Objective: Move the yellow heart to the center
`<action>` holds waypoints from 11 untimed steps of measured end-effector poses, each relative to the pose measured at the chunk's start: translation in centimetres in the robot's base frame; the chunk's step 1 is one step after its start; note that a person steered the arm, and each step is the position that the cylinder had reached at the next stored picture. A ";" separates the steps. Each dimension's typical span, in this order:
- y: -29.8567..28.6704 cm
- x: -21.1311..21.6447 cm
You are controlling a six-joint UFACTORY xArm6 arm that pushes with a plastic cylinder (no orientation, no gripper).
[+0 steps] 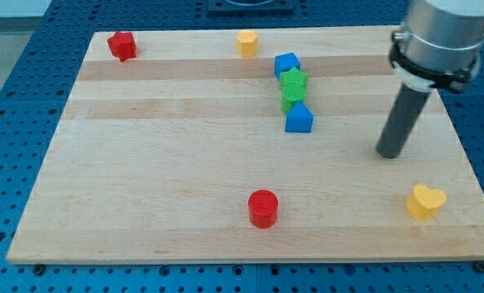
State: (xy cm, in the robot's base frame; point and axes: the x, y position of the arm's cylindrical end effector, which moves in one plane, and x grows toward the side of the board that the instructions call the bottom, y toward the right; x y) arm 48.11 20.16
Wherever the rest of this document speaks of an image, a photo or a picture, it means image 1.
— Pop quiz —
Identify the blue cube block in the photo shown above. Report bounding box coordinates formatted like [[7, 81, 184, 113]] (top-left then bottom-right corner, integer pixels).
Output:
[[274, 52, 301, 79]]

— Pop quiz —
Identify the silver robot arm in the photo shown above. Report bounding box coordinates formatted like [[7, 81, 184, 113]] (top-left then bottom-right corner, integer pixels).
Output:
[[390, 0, 484, 93]]

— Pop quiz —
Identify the red star block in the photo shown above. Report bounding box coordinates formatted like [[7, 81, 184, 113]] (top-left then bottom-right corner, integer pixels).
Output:
[[107, 31, 137, 62]]

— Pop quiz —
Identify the green cylinder block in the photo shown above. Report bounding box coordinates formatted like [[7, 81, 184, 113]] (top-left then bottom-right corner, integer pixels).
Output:
[[281, 84, 307, 114]]

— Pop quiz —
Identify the blue pentagon block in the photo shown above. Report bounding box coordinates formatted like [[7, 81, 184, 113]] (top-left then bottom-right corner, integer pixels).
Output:
[[285, 102, 314, 133]]

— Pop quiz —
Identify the green star block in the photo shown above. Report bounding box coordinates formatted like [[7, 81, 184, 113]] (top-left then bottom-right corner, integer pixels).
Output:
[[279, 67, 309, 90]]

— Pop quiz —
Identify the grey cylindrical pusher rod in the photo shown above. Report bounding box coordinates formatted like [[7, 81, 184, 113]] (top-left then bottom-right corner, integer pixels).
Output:
[[376, 84, 430, 159]]

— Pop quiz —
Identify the yellow heart block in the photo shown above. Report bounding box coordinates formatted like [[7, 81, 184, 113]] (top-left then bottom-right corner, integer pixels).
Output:
[[405, 184, 447, 221]]

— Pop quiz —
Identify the red cylinder block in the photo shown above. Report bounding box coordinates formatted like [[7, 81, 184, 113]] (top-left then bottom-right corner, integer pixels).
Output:
[[247, 190, 279, 229]]

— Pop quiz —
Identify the wooden board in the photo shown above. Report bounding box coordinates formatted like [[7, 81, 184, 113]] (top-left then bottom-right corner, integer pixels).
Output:
[[7, 26, 484, 265]]

